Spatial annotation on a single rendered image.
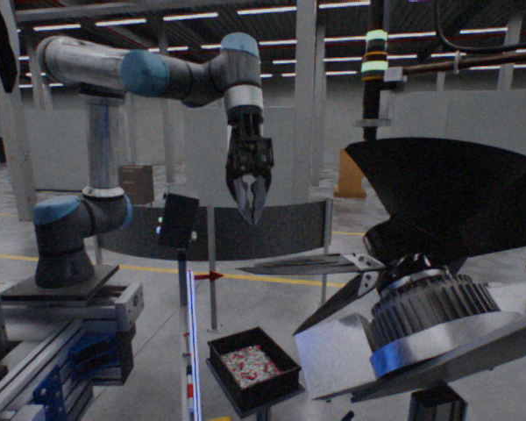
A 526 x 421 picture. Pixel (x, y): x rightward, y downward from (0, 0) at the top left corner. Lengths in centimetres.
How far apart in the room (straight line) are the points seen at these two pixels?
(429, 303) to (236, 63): 54
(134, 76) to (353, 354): 65
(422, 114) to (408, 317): 618
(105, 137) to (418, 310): 88
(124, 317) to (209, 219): 146
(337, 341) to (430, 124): 617
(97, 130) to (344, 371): 86
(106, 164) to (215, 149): 594
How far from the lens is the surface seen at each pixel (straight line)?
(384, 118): 66
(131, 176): 740
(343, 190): 873
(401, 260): 73
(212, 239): 241
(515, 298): 84
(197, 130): 707
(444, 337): 60
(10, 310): 117
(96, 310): 105
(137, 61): 64
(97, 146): 105
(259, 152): 61
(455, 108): 686
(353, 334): 73
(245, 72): 67
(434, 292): 65
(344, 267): 66
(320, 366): 75
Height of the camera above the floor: 143
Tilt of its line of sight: 13 degrees down
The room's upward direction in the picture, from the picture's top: straight up
